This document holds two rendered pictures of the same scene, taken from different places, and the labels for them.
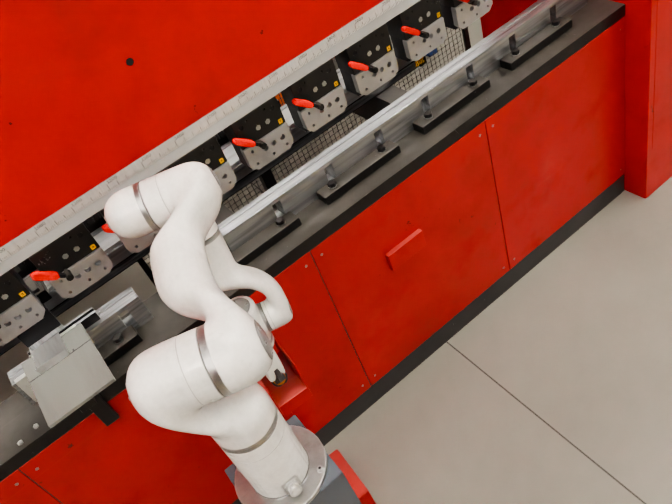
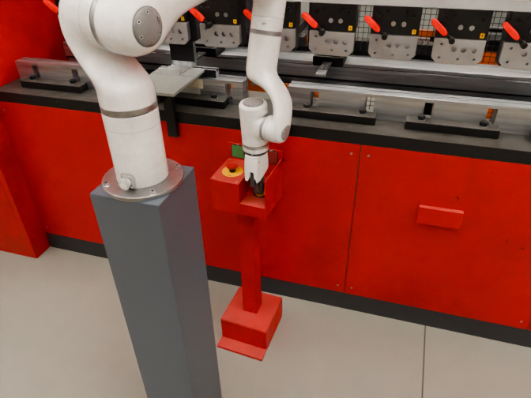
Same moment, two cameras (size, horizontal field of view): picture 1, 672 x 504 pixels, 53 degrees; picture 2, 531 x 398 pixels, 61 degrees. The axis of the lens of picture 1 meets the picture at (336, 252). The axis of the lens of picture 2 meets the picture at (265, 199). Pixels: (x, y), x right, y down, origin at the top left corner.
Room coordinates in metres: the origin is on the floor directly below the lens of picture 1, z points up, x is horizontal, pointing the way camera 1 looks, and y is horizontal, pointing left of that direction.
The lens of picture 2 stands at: (0.20, -0.53, 1.57)
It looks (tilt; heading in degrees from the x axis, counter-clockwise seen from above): 34 degrees down; 38
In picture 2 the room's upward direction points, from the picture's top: 1 degrees counter-clockwise
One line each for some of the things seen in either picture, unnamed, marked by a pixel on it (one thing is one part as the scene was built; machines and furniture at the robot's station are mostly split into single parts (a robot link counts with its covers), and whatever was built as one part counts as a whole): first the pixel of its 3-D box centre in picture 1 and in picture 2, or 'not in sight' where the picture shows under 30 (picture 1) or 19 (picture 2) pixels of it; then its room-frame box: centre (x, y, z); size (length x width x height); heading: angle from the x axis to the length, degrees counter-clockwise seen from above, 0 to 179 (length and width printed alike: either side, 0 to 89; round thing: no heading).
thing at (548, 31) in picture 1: (536, 43); not in sight; (1.98, -0.91, 0.89); 0.30 x 0.05 x 0.03; 111
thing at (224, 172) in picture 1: (198, 170); (333, 27); (1.59, 0.26, 1.18); 0.15 x 0.09 x 0.17; 111
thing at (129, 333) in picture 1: (91, 366); (190, 99); (1.35, 0.74, 0.89); 0.30 x 0.05 x 0.03; 111
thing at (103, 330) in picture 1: (82, 344); (199, 86); (1.41, 0.75, 0.92); 0.39 x 0.06 x 0.10; 111
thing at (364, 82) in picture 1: (365, 58); (529, 38); (1.81, -0.30, 1.18); 0.15 x 0.09 x 0.17; 111
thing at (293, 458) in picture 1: (264, 448); (137, 144); (0.74, 0.26, 1.09); 0.19 x 0.19 x 0.18
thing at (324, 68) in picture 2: not in sight; (326, 61); (1.73, 0.36, 1.01); 0.26 x 0.12 x 0.05; 21
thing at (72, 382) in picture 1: (66, 372); (167, 80); (1.25, 0.74, 1.00); 0.26 x 0.18 x 0.01; 21
